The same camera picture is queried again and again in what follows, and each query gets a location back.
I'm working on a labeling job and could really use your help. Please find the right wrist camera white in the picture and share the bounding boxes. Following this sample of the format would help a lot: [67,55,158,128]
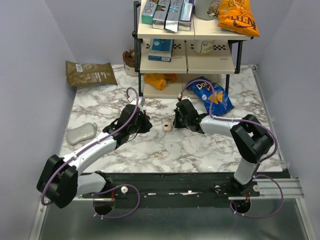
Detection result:
[177,93,191,102]

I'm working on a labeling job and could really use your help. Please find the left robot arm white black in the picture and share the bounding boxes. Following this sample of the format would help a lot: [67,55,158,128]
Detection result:
[36,103,152,209]

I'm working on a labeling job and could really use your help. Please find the brown coffee bag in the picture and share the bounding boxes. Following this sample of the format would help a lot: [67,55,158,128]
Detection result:
[65,61,118,87]

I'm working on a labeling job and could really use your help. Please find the white cup brown contents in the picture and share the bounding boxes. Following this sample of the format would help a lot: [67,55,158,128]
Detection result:
[122,49,139,77]

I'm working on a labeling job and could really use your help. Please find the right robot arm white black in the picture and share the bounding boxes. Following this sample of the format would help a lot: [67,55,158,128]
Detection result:
[173,98,276,196]

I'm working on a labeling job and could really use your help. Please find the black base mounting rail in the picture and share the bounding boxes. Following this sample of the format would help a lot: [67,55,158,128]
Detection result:
[51,171,261,210]

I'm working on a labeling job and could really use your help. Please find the aluminium frame rail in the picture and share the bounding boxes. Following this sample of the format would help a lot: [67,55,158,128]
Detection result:
[223,178,305,201]

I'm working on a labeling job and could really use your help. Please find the teal toothpaste box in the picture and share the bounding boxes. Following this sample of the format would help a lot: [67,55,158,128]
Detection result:
[141,0,159,25]

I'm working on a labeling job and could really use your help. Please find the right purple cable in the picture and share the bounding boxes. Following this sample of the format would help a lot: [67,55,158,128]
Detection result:
[177,79,285,219]

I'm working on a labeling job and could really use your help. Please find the white green cup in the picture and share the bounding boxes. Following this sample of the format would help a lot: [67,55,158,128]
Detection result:
[193,40,215,55]

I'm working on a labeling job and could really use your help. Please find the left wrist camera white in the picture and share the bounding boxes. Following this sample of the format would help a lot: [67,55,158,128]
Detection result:
[129,96,145,112]

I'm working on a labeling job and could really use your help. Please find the small orange snack bag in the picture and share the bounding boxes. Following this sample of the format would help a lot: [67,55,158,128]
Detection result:
[144,73,178,90]

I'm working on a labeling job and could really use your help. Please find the blue box middle shelf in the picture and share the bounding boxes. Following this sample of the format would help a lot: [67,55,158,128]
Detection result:
[148,38,174,62]

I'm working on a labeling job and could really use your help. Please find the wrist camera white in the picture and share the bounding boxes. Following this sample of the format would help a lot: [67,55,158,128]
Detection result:
[129,96,145,112]
[177,93,191,102]

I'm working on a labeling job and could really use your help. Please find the beige shelf rack black frame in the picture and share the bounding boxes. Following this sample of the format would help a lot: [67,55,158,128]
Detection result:
[132,0,250,98]

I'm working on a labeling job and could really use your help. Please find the purple cable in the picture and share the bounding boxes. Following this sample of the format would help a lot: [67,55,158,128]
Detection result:
[40,87,141,220]
[177,79,285,219]

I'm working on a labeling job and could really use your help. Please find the white mug with cartoon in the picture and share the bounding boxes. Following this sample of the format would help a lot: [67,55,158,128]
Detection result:
[194,0,221,21]

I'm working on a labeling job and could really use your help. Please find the beige earbud charging case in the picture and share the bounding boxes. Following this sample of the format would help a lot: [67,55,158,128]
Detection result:
[162,121,173,133]

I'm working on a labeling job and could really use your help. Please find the blue Doritos chip bag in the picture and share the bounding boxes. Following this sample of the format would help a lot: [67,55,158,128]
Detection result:
[186,76,234,116]

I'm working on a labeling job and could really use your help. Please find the blue white toothpaste box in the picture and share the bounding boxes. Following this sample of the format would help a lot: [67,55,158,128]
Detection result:
[178,0,195,31]

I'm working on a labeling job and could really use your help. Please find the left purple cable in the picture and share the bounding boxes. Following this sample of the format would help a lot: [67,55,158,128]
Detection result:
[40,87,141,220]

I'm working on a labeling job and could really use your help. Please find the silver toothpaste box left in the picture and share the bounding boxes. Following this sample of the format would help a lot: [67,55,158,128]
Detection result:
[152,0,171,30]

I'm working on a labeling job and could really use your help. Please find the orange chip bag top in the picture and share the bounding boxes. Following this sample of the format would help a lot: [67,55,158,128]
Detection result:
[217,0,260,37]

